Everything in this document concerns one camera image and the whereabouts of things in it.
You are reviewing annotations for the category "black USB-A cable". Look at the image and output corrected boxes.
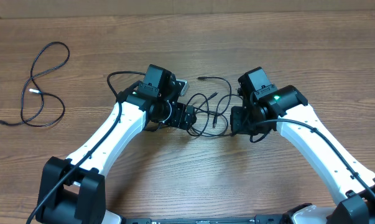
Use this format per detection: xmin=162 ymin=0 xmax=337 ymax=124
xmin=184 ymin=75 xmax=244 ymax=138

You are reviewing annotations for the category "black USB-C cable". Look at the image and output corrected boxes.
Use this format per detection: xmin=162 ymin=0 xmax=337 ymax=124
xmin=0 ymin=41 xmax=71 ymax=128

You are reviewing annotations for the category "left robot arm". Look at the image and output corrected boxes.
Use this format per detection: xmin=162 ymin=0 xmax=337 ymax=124
xmin=27 ymin=65 xmax=197 ymax=224

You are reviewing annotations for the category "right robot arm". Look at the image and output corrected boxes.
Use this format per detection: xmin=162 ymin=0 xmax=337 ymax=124
xmin=230 ymin=67 xmax=375 ymax=223

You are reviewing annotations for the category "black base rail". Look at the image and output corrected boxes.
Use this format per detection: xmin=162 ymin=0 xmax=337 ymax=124
xmin=106 ymin=202 xmax=342 ymax=224

